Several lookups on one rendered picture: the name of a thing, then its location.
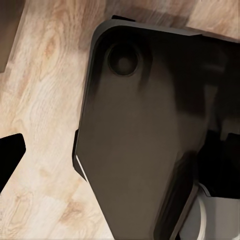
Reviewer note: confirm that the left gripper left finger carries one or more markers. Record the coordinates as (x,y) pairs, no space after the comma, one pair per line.
(12,149)

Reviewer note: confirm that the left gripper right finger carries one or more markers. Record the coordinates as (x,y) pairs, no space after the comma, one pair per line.
(232,149)

